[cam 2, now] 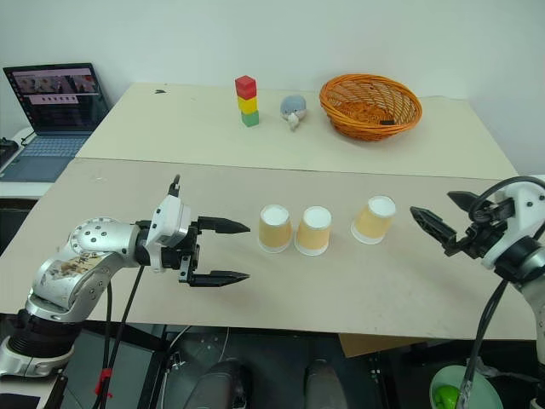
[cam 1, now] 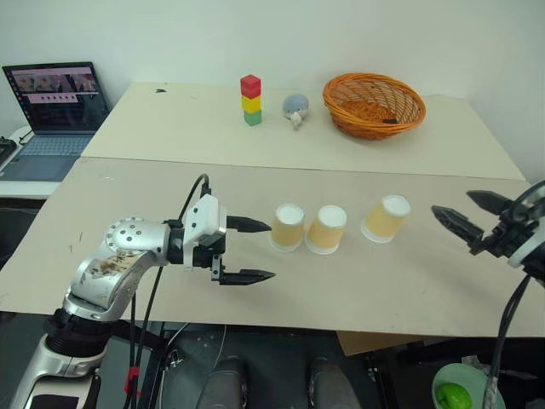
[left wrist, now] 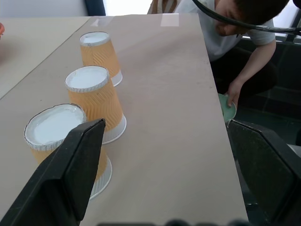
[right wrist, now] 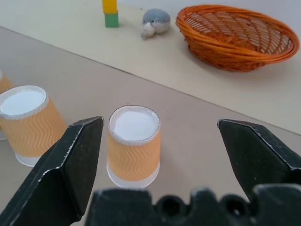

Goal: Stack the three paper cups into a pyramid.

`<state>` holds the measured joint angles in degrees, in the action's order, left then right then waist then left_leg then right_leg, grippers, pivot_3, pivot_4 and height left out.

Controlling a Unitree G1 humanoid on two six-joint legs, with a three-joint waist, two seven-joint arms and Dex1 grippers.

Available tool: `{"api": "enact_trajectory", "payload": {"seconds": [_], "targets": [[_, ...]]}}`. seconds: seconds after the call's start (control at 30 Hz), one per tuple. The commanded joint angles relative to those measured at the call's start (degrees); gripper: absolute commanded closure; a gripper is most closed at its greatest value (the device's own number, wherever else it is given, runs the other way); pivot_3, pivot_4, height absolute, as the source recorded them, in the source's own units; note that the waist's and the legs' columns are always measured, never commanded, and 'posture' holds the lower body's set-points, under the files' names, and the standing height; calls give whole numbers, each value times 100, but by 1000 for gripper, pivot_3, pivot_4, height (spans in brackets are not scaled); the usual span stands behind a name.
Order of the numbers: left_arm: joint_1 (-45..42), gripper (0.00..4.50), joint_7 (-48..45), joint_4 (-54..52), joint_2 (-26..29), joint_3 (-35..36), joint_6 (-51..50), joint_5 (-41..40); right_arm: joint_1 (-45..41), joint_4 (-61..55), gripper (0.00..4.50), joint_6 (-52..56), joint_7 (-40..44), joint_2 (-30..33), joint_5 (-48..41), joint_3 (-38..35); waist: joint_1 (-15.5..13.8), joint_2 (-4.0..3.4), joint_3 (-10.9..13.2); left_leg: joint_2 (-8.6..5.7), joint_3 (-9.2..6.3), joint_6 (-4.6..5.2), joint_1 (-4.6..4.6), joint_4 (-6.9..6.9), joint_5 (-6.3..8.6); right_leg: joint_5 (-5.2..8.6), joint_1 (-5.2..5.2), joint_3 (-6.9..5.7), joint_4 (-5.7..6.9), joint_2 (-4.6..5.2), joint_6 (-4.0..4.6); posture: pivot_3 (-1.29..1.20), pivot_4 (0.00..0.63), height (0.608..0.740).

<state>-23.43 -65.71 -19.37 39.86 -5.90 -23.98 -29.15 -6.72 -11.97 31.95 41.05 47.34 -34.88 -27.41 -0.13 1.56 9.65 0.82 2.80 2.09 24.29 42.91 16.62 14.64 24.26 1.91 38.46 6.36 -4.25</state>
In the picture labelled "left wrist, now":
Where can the brown paper table sheet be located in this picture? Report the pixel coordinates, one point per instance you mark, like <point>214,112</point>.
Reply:
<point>160,117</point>

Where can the orange ribbed paper cup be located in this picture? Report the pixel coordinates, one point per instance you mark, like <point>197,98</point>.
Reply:
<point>96,99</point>
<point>100,56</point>
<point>51,127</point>

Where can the person's bare hand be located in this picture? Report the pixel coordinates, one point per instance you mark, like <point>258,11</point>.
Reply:
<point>232,95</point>

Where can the clear tape strip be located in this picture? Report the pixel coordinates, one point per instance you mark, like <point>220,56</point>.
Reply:
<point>169,19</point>
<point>98,21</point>

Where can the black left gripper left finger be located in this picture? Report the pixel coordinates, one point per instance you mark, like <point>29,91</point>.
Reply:
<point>58,179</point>

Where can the orange object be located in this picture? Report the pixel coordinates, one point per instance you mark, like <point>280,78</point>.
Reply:
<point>1,28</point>

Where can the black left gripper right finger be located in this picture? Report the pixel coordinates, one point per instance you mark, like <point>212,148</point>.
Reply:
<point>265,169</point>

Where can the person in white shirt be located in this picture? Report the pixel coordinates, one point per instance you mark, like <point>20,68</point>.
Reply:
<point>237,35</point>

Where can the pale green bowl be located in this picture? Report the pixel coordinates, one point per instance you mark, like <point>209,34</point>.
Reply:
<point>227,110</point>

